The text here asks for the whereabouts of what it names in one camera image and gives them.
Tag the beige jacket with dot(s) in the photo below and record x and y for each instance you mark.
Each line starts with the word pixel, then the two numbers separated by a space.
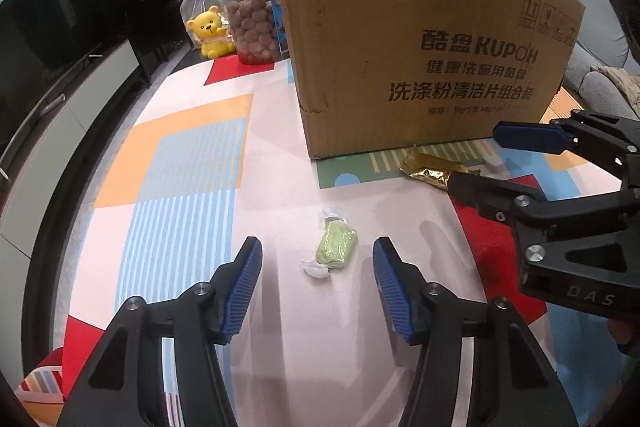
pixel 622 84

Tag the light green candy packet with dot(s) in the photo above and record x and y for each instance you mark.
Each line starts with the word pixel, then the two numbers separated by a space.
pixel 335 249

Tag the colourful patchwork tablecloth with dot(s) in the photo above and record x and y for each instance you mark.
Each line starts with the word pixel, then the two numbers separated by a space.
pixel 200 167

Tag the gold foil snack wrapper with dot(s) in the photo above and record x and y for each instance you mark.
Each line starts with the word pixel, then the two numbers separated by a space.
pixel 430 167

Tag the grey corner sofa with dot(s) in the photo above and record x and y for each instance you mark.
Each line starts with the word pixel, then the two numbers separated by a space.
pixel 600 57

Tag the clear jar of nuts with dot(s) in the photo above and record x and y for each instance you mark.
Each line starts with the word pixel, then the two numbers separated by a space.
pixel 247 17

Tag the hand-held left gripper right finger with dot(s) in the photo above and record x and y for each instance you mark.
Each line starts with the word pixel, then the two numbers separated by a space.
pixel 395 287

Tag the person's right hand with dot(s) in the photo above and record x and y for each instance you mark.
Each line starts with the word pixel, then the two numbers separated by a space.
pixel 625 337

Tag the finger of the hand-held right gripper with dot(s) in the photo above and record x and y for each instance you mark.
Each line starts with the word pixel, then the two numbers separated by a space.
pixel 480 192
pixel 530 136

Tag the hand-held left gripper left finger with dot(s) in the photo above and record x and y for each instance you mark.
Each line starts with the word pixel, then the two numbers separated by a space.
pixel 242 287

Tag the black piano bench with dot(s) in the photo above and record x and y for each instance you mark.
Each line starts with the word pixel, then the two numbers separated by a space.
pixel 160 27

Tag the brown cardboard box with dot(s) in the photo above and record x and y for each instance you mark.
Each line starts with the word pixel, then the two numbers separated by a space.
pixel 350 57

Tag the yellow bear figurine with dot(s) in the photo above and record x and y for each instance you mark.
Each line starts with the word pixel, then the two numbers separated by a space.
pixel 210 32

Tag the grey black television cabinet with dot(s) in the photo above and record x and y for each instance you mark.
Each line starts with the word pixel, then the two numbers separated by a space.
pixel 60 117

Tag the black curved television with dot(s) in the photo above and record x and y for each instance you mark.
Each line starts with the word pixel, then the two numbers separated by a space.
pixel 30 57

